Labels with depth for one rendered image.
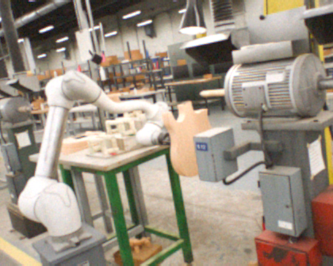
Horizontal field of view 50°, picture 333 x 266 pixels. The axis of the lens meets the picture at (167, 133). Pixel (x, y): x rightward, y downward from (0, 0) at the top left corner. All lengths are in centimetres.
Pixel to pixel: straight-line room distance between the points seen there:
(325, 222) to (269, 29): 86
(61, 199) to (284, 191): 96
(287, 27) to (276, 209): 77
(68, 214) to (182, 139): 67
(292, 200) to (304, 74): 50
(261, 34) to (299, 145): 54
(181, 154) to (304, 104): 68
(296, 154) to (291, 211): 23
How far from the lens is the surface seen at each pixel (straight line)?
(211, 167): 151
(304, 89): 148
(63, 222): 174
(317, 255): 168
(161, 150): 236
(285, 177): 151
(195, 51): 198
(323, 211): 161
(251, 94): 156
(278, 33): 171
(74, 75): 184
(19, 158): 391
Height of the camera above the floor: 143
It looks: 11 degrees down
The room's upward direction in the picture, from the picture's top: 10 degrees counter-clockwise
